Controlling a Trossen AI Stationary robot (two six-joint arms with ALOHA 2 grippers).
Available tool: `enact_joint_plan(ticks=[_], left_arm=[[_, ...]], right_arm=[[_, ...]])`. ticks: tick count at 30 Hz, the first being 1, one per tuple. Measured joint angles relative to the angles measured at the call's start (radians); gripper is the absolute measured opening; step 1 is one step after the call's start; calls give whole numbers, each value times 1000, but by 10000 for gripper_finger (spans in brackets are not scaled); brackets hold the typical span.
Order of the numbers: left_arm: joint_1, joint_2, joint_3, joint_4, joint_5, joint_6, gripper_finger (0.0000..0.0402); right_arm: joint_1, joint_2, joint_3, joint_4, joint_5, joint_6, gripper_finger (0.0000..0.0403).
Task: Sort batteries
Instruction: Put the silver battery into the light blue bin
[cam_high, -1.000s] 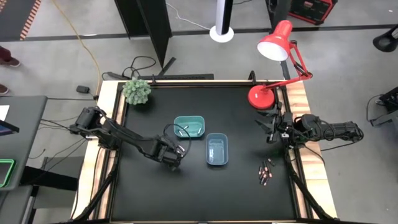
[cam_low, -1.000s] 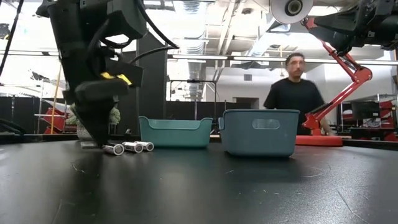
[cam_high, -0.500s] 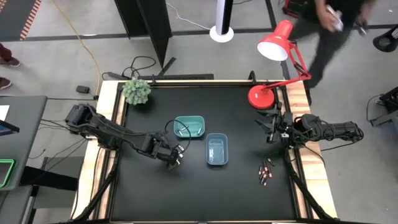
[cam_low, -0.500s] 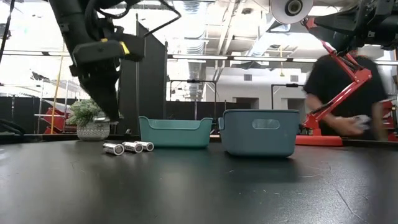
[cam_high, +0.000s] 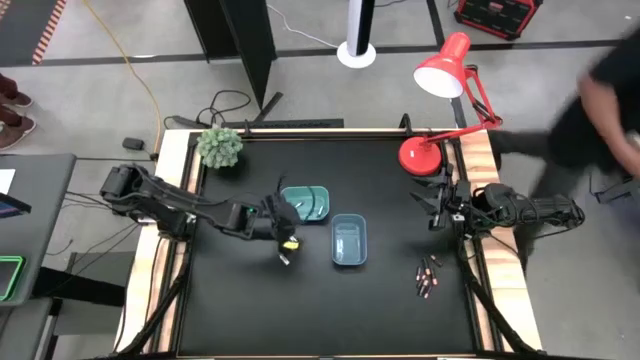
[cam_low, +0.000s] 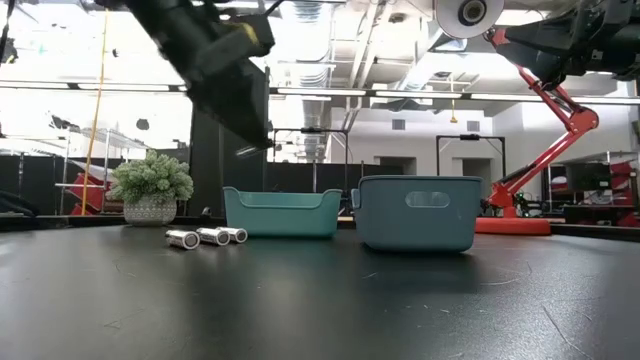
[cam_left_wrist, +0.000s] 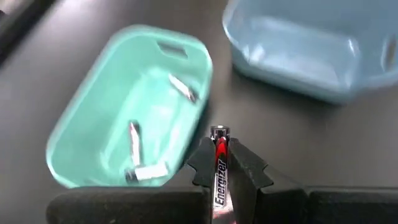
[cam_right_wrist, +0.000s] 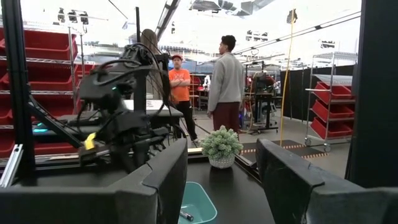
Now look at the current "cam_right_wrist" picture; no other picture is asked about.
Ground black divider wall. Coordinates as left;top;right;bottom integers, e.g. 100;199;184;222
279;63;355;122

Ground shelving with red bins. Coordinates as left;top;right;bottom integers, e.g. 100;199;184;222
0;26;97;158

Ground person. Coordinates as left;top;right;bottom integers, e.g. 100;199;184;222
207;34;246;134
139;28;164;100
169;54;200;142

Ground background black workstation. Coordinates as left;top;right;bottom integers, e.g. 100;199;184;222
244;60;282;135

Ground green potted succulent plant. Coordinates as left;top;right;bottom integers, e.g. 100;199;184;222
200;124;244;170

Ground silver metal bracket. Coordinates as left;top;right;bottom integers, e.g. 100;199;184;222
0;143;24;189

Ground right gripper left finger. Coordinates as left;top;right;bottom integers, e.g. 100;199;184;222
0;138;189;224

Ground black orange-striped floor mat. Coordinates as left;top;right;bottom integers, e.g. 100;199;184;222
239;139;330;160

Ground yellow cable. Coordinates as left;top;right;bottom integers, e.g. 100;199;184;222
279;21;295;147

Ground wheeled wire rack red bins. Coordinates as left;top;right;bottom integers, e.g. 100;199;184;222
303;51;359;153

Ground black partition panel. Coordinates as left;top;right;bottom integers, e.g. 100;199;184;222
344;0;398;189

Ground white AA battery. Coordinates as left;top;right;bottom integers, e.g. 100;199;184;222
179;210;195;222

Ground black aluminium table frame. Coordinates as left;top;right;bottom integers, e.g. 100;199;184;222
0;0;261;187

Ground grey desk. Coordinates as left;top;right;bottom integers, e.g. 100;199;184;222
57;98;185;128

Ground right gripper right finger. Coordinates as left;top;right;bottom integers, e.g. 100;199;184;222
255;138;398;224

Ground teal plastic bin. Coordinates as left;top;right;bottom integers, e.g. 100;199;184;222
178;181;218;224

